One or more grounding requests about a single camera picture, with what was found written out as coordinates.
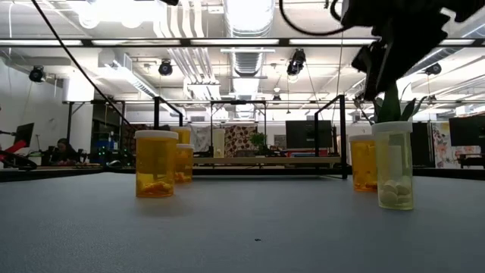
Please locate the blue-grey table mat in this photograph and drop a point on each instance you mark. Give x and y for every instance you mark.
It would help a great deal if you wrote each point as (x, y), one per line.
(242, 227)

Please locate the slim pale yellow pill bottle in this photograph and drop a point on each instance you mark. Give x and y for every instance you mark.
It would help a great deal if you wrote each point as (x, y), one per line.
(392, 170)

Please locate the floral patterned cloth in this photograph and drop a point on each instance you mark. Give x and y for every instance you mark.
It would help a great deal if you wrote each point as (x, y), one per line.
(441, 146)

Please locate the wooden shelf black metal frame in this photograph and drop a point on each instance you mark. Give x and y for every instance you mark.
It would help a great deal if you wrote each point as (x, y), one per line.
(265, 160)

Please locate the black background monitor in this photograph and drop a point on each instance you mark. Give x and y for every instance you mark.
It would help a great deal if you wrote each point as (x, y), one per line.
(24, 132)
(468, 130)
(308, 134)

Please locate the silver ceiling air duct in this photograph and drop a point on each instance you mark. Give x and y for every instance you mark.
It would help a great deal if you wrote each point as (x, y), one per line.
(247, 62)

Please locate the red background machine part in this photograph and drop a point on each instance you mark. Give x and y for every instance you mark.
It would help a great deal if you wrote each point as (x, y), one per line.
(17, 147)

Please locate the person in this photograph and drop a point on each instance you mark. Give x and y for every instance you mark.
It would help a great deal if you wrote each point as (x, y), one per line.
(63, 151)

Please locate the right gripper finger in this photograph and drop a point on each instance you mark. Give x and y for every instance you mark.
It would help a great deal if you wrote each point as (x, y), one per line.
(367, 64)
(405, 57)

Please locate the brown patterned cloth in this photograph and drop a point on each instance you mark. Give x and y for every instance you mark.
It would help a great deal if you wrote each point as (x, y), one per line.
(238, 138)

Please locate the black background rig frame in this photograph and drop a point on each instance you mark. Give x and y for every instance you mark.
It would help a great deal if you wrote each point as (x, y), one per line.
(238, 102)

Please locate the large orange pill bottle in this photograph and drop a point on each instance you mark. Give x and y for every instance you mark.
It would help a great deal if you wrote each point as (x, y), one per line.
(155, 167)
(185, 163)

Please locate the small green background plant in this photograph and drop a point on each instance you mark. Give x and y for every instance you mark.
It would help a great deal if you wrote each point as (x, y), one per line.
(258, 139)

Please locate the snake plant in white pot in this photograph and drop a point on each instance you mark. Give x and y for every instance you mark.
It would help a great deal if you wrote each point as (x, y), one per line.
(390, 108)

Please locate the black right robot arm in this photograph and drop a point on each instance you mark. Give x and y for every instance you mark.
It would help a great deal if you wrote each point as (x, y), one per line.
(470, 7)

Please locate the white cylinder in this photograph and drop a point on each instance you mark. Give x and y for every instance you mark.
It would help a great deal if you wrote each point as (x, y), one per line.
(362, 163)
(185, 135)

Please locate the black background panel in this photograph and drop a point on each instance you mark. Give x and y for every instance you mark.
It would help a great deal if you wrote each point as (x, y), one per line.
(421, 146)

